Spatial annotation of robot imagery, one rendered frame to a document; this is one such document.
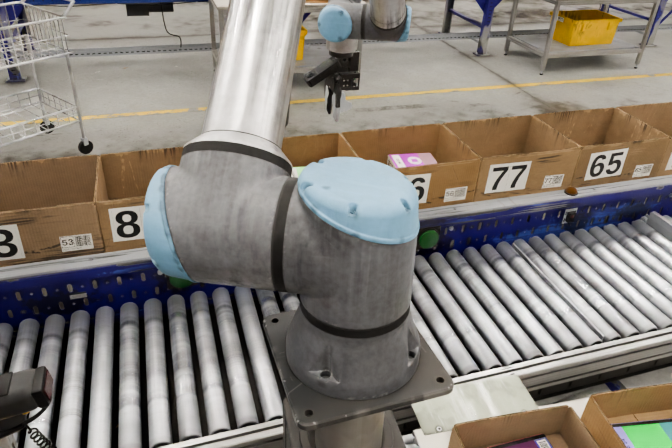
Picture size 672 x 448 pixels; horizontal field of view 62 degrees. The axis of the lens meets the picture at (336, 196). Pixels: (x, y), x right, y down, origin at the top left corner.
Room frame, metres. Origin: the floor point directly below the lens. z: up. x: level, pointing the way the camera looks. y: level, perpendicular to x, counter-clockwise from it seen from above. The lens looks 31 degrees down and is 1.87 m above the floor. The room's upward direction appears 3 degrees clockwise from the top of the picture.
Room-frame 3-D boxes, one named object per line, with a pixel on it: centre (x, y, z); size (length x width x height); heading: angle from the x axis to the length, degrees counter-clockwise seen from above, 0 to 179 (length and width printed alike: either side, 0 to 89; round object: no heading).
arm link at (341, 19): (1.50, 0.01, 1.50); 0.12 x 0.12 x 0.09; 82
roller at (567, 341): (1.37, -0.61, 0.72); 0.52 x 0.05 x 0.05; 19
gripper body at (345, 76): (1.62, 0.00, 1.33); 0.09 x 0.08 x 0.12; 113
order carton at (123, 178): (1.46, 0.50, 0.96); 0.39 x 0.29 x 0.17; 109
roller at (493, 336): (1.30, -0.42, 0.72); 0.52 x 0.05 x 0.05; 19
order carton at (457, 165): (1.72, -0.23, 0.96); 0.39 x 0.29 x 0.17; 109
